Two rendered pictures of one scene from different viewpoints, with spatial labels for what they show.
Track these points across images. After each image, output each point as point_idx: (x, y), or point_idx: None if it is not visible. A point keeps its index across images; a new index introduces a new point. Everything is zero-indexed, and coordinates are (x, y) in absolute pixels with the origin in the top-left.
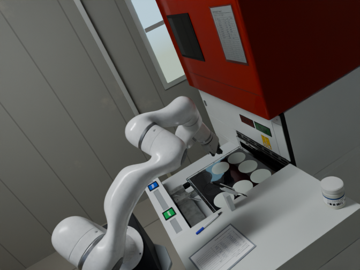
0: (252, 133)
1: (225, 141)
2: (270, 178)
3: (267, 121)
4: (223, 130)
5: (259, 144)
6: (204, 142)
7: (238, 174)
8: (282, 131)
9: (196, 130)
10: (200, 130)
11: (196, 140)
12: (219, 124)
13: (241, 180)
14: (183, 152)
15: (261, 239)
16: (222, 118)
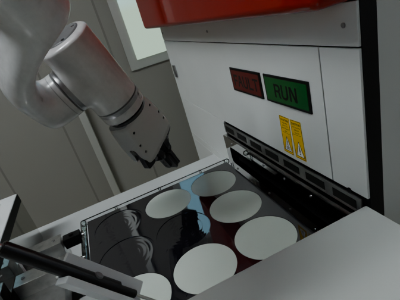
0: (258, 119)
1: (208, 154)
2: (296, 250)
3: (302, 54)
4: (204, 129)
5: (272, 150)
6: (114, 119)
7: (205, 224)
8: (357, 76)
9: (36, 37)
10: (91, 71)
11: (80, 102)
12: (197, 116)
13: (208, 244)
14: None
15: None
16: (201, 98)
